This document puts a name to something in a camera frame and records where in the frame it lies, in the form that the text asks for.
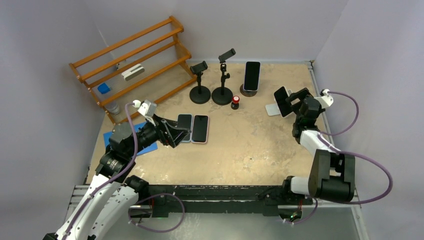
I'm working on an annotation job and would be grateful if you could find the white eraser block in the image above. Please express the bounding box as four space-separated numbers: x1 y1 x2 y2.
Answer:
121 63 145 82

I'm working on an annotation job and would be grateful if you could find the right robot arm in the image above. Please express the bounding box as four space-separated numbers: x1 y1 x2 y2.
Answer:
278 87 356 204

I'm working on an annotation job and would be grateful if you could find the black phone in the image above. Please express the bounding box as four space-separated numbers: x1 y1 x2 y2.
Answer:
243 61 261 91
273 86 292 118

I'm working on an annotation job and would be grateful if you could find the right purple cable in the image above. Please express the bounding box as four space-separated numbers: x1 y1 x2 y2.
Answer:
284 91 394 226

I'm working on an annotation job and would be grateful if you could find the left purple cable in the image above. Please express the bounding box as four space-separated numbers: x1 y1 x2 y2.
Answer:
64 102 138 240

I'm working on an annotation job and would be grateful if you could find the blue cube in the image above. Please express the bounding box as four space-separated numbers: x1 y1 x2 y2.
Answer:
97 82 111 95

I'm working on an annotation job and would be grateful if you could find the pink case phone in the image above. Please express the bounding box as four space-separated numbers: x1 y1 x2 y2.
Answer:
191 115 210 144

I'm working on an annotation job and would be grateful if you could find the blue mat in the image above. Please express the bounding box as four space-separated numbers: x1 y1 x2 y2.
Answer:
102 122 159 157

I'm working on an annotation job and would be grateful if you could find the silver phone stand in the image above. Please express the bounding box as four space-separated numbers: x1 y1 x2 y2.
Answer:
265 89 292 116

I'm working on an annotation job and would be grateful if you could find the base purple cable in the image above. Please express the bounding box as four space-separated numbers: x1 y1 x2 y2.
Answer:
127 193 185 234

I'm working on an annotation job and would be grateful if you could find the clear plastic cup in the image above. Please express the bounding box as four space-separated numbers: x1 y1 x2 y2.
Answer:
105 101 121 115

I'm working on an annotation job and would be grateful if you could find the black base frame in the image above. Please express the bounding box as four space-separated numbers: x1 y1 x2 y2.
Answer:
138 184 313 218

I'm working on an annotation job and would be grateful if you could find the orange wooden rack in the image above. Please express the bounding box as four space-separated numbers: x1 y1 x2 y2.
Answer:
69 16 196 125

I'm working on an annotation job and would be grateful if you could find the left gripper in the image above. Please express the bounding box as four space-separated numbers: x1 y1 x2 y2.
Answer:
126 112 190 157

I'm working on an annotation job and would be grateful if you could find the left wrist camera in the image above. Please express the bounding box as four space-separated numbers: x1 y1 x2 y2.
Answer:
132 100 157 126

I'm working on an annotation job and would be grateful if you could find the light blue case phone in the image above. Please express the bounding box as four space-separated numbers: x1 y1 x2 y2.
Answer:
177 113 193 143

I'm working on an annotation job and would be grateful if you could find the red black stamp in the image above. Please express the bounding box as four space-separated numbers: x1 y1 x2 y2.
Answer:
230 95 240 110

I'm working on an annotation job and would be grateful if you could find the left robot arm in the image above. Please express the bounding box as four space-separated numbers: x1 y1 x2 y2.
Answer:
44 116 191 240

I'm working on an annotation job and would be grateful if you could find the black phone stand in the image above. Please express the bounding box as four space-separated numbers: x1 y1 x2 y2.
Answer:
189 61 211 104
211 48 236 106

